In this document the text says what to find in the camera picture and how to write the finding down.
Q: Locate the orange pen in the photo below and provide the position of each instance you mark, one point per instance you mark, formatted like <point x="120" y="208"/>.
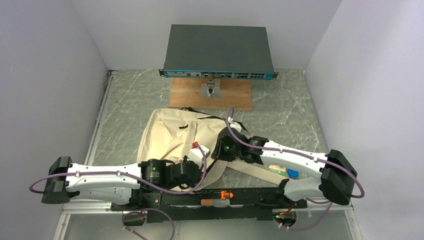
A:
<point x="223" y="200"/>

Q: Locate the wooden base board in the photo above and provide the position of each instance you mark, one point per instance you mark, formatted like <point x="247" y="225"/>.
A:
<point x="193" y="92"/>

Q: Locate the beige canvas backpack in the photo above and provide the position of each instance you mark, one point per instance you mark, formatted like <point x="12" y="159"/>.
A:
<point x="170" y="133"/>

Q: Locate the grey metal stand bracket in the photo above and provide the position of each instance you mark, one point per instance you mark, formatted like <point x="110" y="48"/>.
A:
<point x="211" y="89"/>

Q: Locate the yellow banana toy pack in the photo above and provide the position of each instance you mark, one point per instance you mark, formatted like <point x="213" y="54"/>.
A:
<point x="278" y="170"/>

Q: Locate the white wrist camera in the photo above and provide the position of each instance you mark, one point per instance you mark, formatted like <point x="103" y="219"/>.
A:
<point x="197" y="154"/>
<point x="236" y="126"/>

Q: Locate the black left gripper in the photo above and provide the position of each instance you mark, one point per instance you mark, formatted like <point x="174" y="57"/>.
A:
<point x="192" y="182"/>

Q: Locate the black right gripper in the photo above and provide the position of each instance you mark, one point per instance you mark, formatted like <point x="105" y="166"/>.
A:
<point x="219" y="152"/>

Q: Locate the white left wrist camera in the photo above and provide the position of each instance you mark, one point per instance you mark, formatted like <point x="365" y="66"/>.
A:
<point x="197" y="154"/>

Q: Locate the grey network switch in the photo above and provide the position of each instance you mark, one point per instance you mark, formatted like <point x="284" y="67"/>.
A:
<point x="218" y="52"/>

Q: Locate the blue eraser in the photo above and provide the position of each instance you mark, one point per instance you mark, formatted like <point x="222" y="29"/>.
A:
<point x="293" y="174"/>

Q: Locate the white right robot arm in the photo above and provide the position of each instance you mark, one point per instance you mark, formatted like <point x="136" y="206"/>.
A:
<point x="328" y="175"/>

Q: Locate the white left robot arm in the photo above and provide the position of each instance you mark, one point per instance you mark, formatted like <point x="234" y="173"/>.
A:
<point x="120" y="184"/>

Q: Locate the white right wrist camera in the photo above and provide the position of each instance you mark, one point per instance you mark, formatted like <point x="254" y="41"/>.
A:
<point x="236" y="126"/>

